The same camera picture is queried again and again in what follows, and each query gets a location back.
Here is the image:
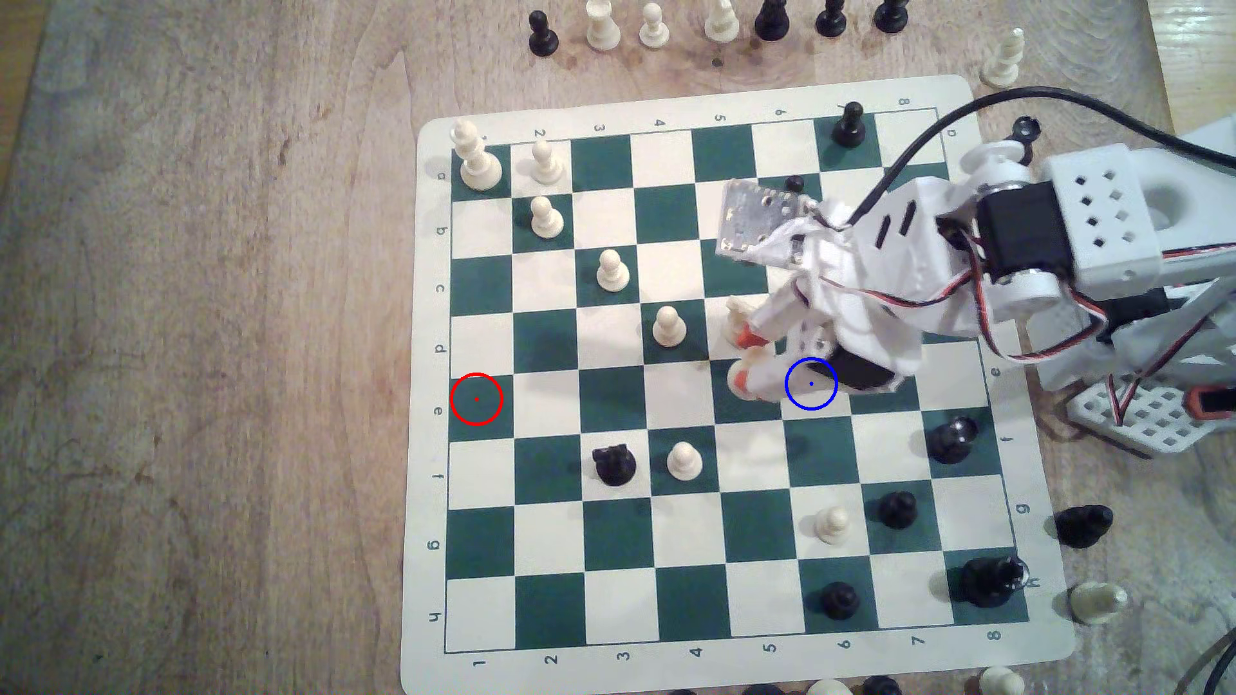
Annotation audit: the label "gripper finger with orange tip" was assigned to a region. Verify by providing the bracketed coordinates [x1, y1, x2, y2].
[729, 347, 809, 400]
[729, 288, 812, 351]

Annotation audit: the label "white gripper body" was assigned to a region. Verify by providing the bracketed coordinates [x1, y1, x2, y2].
[772, 183, 986, 392]

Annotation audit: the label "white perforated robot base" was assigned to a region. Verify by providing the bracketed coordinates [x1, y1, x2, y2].
[1028, 319, 1236, 457]

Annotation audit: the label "black bishop chess piece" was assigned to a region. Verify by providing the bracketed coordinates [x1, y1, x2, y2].
[928, 417, 980, 465]

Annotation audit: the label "green white chess board mat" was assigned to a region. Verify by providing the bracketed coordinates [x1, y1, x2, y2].
[400, 75, 1078, 695]

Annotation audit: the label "black king chess piece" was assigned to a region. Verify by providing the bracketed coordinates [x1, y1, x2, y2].
[959, 555, 1027, 609]

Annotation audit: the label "black knight chess piece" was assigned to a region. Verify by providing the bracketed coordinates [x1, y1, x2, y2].
[1054, 505, 1114, 550]

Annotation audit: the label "white rook chess piece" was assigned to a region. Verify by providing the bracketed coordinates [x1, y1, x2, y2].
[585, 0, 622, 52]
[1070, 581, 1128, 625]

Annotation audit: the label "black knight on board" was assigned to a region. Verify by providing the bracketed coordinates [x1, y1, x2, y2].
[593, 444, 637, 487]

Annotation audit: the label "orange clamp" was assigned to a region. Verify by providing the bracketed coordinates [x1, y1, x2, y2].
[1186, 384, 1236, 422]

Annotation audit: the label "camera circuit board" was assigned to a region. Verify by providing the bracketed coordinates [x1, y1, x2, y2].
[716, 178, 817, 264]

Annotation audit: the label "red white black servo wires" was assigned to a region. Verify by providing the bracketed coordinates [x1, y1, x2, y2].
[932, 217, 1236, 426]

